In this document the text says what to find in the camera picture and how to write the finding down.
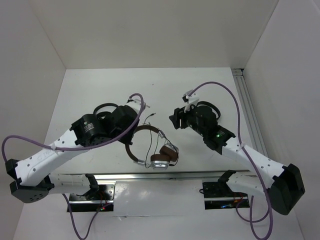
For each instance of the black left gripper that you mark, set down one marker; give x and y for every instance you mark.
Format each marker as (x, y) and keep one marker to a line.
(128, 139)

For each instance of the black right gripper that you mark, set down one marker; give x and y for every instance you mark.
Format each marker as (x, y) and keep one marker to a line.
(178, 115)

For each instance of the brown silver headphones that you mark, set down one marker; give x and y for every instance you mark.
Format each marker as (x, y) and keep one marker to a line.
(165, 153)

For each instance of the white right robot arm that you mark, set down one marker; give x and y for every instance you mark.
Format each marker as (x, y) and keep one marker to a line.
(283, 184)

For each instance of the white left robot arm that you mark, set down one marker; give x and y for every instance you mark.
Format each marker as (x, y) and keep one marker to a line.
(34, 177)

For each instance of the small black headphones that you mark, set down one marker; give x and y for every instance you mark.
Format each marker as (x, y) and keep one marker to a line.
(100, 110)

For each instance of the large black wrapped headphones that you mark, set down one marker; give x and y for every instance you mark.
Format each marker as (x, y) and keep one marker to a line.
(212, 106)

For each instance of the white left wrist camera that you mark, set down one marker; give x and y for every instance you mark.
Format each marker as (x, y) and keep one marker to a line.
(136, 103)

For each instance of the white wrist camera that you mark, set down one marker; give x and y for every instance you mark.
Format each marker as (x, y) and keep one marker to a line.
(190, 98)
(136, 103)

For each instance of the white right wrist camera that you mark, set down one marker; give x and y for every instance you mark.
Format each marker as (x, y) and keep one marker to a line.
(190, 98)

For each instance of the aluminium table rail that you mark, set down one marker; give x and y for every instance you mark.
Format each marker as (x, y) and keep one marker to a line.
(108, 178)

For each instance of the aluminium side rail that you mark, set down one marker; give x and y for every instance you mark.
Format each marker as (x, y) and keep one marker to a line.
(249, 113)

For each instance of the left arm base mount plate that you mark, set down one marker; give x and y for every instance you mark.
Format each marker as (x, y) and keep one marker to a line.
(103, 200)

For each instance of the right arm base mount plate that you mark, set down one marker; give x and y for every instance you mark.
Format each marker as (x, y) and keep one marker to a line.
(216, 198)

